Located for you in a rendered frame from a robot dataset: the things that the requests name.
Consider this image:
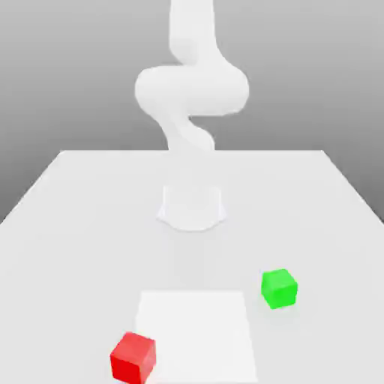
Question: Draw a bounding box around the small green cube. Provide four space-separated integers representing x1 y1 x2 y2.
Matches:
260 268 299 311

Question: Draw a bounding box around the small red cube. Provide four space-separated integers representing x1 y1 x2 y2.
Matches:
109 331 158 384

